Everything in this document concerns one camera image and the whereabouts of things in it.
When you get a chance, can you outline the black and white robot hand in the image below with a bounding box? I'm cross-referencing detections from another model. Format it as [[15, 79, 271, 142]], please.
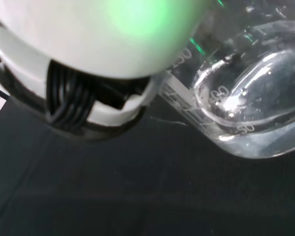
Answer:
[[0, 0, 213, 142]]

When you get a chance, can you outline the black bench cloth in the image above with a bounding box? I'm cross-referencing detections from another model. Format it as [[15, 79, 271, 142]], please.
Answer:
[[0, 94, 295, 236]]

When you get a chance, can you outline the thin black cable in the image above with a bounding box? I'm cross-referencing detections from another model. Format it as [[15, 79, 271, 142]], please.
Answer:
[[0, 82, 10, 99]]

